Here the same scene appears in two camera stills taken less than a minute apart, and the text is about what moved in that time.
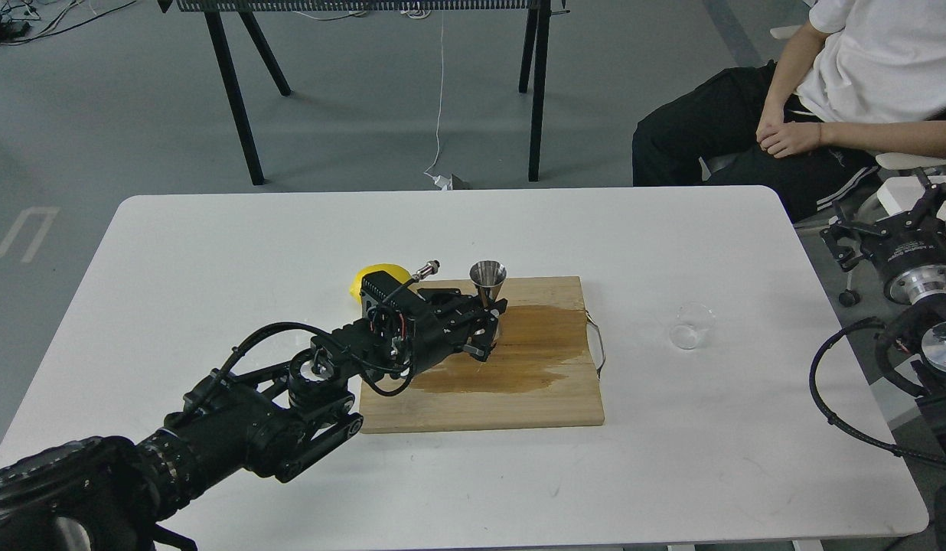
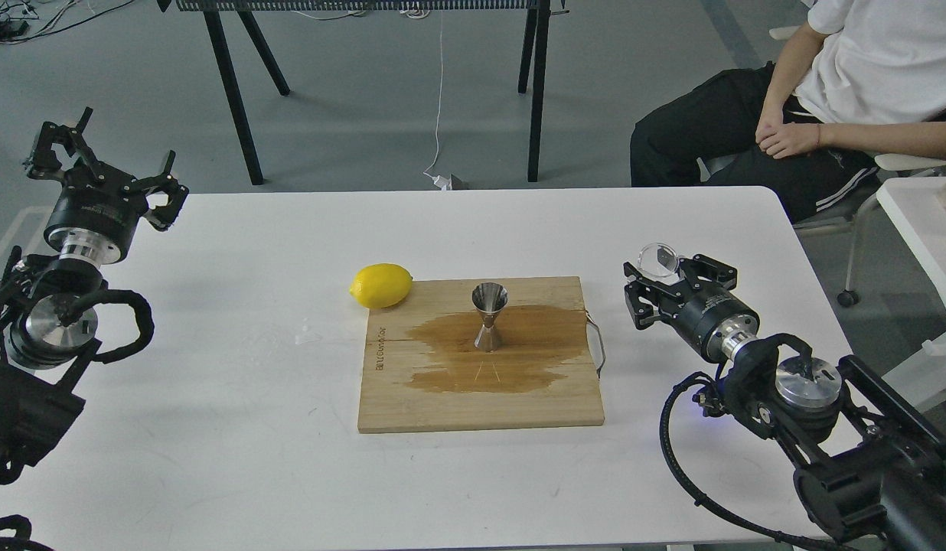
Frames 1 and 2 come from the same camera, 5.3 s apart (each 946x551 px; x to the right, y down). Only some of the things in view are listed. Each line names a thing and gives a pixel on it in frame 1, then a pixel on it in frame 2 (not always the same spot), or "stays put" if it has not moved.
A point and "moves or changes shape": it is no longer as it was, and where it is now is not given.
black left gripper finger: [470, 307] to [46, 164]
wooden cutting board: [541, 372] stays put
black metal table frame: [534, 61] stays put
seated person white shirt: [862, 78] stays put
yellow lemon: [393, 271] stays put
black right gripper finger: [847, 258] to [643, 295]
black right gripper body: [899, 248] to [713, 320]
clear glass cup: [692, 318] moves or changes shape
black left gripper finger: [481, 336] to [161, 216]
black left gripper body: [404, 328] to [94, 214]
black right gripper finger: [937, 193] to [703, 267]
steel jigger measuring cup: [488, 276] moves or changes shape
